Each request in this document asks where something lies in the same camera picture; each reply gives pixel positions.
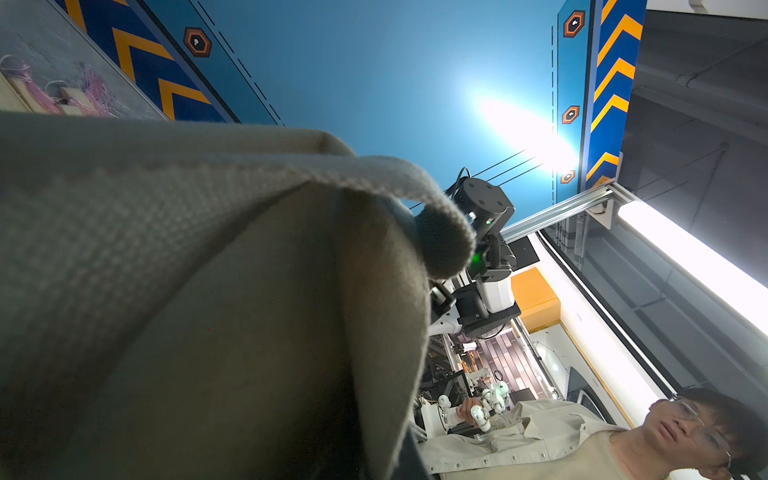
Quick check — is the person in beige shirt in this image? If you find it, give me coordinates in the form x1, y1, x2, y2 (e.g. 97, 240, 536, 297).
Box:
418, 388, 767, 479

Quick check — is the olive green tote bag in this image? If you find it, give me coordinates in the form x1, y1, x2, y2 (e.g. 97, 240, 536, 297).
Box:
1, 112, 476, 479

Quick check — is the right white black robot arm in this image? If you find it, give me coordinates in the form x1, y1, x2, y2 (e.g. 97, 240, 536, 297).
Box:
428, 174, 521, 340

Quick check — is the bright ceiling light strip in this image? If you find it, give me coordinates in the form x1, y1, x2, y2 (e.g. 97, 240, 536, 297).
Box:
618, 200, 767, 334

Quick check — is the light wooden folding fan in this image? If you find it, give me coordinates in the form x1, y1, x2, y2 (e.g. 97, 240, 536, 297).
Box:
1, 54, 61, 115

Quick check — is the pink patterned folding fan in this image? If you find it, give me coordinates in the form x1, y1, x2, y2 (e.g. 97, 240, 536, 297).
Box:
59, 63, 119, 118

